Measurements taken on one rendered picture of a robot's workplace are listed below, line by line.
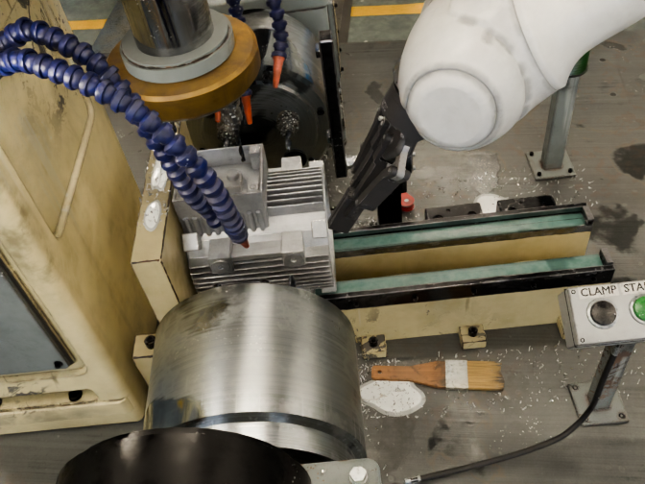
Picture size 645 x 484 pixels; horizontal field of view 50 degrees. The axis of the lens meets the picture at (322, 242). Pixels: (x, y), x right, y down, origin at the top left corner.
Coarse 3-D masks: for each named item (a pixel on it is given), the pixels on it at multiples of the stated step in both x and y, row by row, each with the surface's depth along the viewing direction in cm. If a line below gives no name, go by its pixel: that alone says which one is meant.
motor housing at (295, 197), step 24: (312, 168) 99; (288, 192) 96; (312, 192) 95; (288, 216) 95; (312, 216) 95; (264, 240) 95; (312, 240) 95; (192, 264) 96; (240, 264) 96; (264, 264) 95; (312, 264) 96; (312, 288) 100
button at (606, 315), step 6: (594, 306) 81; (600, 306) 81; (606, 306) 81; (612, 306) 81; (594, 312) 81; (600, 312) 81; (606, 312) 81; (612, 312) 81; (594, 318) 81; (600, 318) 81; (606, 318) 81; (612, 318) 81; (600, 324) 81; (606, 324) 81
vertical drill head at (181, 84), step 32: (128, 0) 71; (160, 0) 70; (192, 0) 72; (128, 32) 80; (160, 32) 73; (192, 32) 74; (224, 32) 77; (128, 64) 76; (160, 64) 74; (192, 64) 74; (224, 64) 77; (256, 64) 79; (160, 96) 74; (192, 96) 74; (224, 96) 76
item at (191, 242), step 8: (320, 160) 101; (312, 224) 93; (320, 224) 93; (192, 232) 94; (312, 232) 93; (320, 232) 93; (184, 240) 94; (192, 240) 94; (200, 240) 95; (184, 248) 94; (192, 248) 94; (200, 248) 95; (328, 288) 102; (336, 288) 103
